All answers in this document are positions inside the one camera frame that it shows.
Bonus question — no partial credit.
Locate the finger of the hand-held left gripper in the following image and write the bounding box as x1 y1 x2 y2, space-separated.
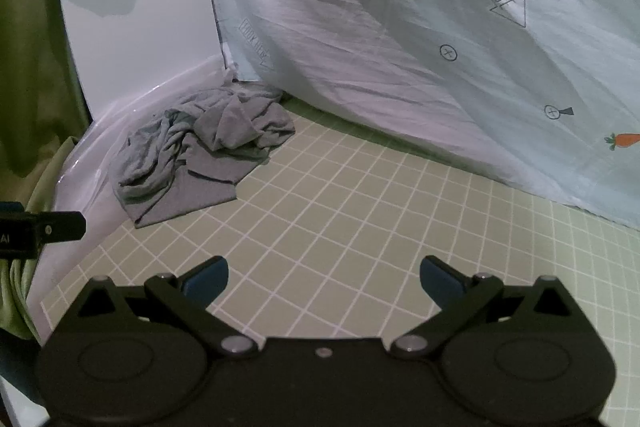
36 210 86 244

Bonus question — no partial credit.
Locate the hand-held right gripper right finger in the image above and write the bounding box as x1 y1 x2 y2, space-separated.
390 255 574 361

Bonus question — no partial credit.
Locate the grey hoodie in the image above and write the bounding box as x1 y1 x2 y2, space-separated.
111 83 297 229

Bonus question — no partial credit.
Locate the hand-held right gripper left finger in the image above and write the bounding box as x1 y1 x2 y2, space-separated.
79 256 261 361

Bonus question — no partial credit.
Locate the green curtain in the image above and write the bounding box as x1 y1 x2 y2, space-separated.
0 0 97 344

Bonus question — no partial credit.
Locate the light blue carrot-print sheet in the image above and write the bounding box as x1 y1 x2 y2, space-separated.
197 0 640 228

